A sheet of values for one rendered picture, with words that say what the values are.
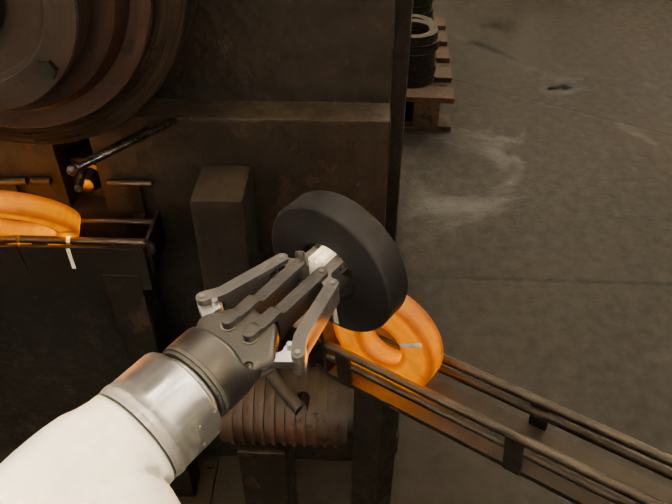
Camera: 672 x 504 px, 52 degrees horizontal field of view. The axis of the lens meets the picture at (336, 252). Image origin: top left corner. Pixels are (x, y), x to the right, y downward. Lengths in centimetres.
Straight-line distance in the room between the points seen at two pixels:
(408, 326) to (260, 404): 32
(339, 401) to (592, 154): 187
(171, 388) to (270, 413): 53
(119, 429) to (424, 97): 226
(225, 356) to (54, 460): 15
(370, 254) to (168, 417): 23
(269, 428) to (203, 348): 53
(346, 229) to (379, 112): 42
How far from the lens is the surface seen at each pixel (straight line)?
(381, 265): 63
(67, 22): 81
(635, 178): 265
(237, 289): 64
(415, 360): 87
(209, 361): 56
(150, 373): 55
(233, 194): 98
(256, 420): 107
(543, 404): 87
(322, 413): 106
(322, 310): 61
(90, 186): 117
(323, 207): 64
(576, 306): 205
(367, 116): 101
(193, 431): 55
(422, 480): 161
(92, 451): 52
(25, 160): 116
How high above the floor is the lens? 136
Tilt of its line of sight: 40 degrees down
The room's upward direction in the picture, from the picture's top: straight up
